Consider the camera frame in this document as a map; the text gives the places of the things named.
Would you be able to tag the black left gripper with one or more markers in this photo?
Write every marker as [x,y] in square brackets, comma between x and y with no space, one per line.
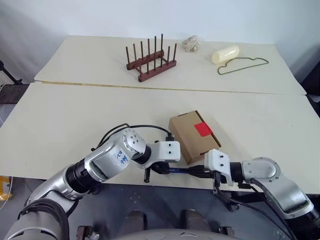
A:
[148,172]

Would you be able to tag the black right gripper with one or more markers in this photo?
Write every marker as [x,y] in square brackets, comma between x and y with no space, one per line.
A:
[216,182]

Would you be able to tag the blue cutter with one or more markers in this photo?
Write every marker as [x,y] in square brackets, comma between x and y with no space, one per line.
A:
[180,170]

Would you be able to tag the brown cardboard box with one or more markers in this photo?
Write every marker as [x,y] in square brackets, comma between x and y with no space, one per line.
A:
[192,145]

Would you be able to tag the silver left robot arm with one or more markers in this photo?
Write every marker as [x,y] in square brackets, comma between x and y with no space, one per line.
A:
[105,160]

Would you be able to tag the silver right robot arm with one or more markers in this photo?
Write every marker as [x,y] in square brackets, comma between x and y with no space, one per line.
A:
[275,180]

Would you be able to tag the red tape piece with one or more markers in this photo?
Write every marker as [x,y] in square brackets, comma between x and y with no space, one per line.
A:
[202,129]

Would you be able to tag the dark wooden peg rack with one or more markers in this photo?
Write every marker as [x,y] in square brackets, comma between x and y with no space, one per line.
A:
[157,71]

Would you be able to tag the cream cylindrical roll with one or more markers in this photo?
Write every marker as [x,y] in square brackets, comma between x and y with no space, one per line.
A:
[225,53]

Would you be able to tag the clear plastic bag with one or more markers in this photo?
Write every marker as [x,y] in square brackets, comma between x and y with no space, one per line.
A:
[191,44]

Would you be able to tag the black tripod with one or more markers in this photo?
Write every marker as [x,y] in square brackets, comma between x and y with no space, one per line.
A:
[10,76]

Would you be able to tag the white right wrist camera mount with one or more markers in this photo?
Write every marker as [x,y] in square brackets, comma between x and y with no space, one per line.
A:
[216,160]

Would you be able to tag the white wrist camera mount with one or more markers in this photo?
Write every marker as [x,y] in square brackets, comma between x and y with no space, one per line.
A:
[167,150]
[216,160]

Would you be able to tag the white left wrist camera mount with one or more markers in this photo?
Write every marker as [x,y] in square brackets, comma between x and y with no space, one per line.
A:
[167,150]

